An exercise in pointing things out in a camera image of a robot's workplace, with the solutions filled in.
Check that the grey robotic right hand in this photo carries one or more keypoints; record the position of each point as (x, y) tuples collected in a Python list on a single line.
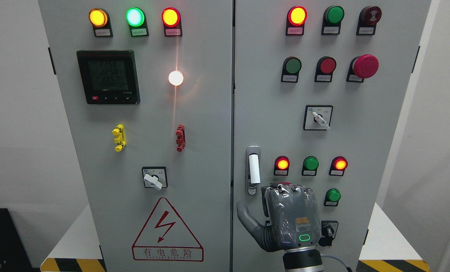
[(294, 215)]

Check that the silver cabinet door handle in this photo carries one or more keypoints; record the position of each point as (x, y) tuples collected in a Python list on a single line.
[(252, 169)]

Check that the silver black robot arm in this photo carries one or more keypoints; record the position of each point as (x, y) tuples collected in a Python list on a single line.
[(306, 259)]

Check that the grey right cabinet door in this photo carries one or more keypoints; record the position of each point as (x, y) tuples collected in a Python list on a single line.
[(319, 89)]

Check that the grey cabinet door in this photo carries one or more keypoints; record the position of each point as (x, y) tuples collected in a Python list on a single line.
[(199, 178), (319, 89)]

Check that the grey left cabinet door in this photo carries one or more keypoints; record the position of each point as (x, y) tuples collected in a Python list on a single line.
[(199, 178)]

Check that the red lit lamp right door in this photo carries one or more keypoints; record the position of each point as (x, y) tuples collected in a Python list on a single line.
[(296, 19)]

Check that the green lamp top right door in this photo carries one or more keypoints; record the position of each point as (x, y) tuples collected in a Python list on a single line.
[(332, 19)]

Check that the red-orange indicator lamp left door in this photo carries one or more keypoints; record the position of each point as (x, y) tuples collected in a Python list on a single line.
[(171, 19)]

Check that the green push button lower right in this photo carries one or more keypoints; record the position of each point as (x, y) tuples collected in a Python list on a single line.
[(332, 198)]

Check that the green push button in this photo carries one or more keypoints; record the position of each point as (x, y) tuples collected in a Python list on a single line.
[(290, 70), (332, 198)]

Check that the red lit lamp middle left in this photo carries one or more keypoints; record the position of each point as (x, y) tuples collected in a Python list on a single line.
[(281, 166)]

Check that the red lit lamp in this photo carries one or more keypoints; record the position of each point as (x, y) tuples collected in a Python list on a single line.
[(281, 166), (338, 166)]

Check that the green lamp middle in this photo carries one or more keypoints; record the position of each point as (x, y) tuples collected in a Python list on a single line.
[(310, 166)]

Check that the red lit lamp middle right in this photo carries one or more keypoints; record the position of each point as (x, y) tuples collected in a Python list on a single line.
[(338, 166)]

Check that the white platform with hazard stripes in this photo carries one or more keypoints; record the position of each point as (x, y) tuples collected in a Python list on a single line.
[(385, 248)]

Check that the red electrical hazard warning sign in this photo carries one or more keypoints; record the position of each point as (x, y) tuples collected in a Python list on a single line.
[(166, 237)]

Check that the red terminal block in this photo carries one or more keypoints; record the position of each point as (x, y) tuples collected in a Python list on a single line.
[(180, 138)]

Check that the green push button upper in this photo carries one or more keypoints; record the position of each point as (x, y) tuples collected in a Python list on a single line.
[(290, 70)]

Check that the red push button upper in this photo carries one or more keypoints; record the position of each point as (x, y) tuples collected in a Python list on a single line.
[(324, 69)]

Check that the red emergency stop mushroom button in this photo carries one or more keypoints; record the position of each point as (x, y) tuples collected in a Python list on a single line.
[(362, 67)]

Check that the white glowing indicator lamp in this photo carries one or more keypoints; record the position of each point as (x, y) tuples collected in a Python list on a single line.
[(176, 78)]

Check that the yellow terminal block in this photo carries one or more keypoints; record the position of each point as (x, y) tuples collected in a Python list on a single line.
[(119, 137)]

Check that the dark red buzzer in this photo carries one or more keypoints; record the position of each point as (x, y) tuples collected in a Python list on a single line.
[(368, 19)]

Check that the black digital power meter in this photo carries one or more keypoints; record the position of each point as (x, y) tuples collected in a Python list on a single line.
[(109, 76)]

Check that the green lit indicator lamp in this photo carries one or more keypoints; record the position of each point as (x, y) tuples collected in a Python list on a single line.
[(137, 22)]

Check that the orange indicator lamp top left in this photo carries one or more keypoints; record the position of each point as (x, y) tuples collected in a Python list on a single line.
[(100, 21)]

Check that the black box lower left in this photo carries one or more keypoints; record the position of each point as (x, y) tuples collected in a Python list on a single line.
[(13, 257)]

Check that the black knob selector switch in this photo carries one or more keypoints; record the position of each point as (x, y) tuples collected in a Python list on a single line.
[(328, 232)]

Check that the upper right rotary selector switch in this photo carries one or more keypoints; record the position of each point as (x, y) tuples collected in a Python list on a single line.
[(317, 117)]

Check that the left door rotary selector switch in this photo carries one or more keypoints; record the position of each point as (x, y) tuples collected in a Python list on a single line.
[(155, 177)]

